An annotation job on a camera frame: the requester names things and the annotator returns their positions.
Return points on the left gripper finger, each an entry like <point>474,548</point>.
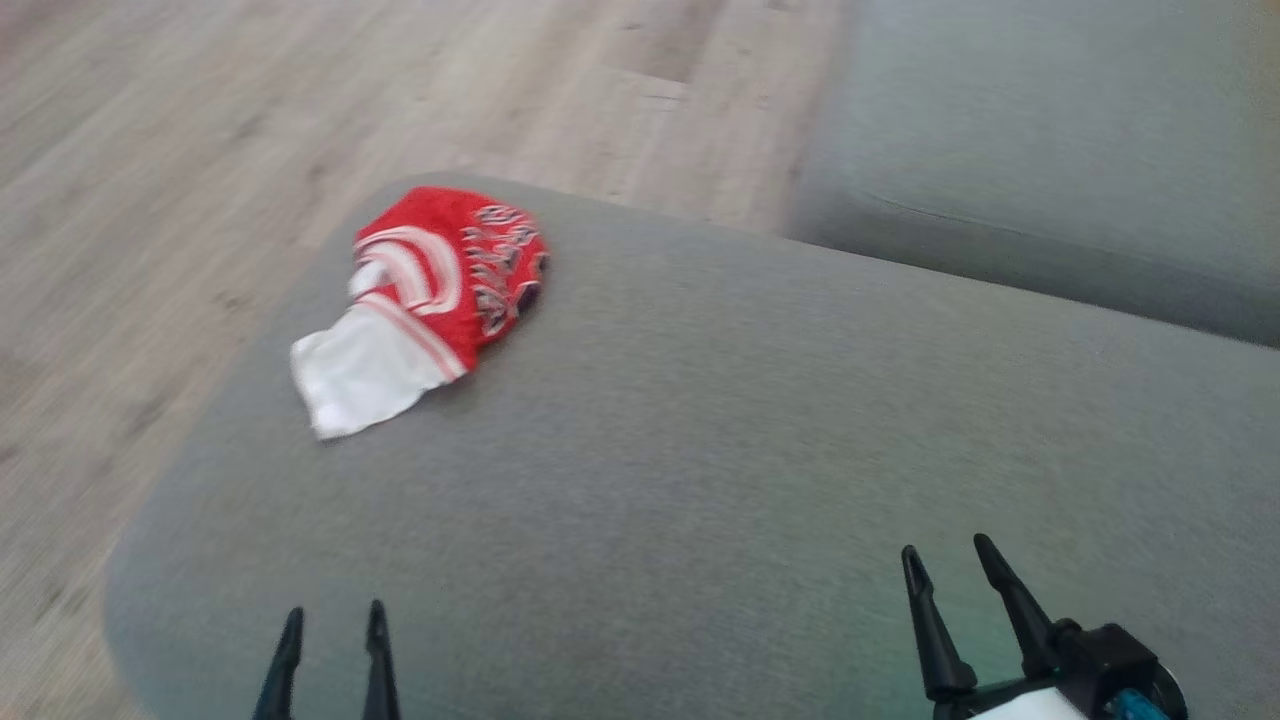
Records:
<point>282,680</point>
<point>379,680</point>

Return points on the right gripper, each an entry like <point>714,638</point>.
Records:
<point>1110,665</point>

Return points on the small grey sofa cushion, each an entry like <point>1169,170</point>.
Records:
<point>1050,130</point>

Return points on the large grey sofa seat cushion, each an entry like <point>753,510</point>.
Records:
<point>700,470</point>

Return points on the red white basketball jersey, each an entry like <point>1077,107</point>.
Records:
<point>430,290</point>

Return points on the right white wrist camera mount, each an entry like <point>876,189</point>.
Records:
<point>1030,706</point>

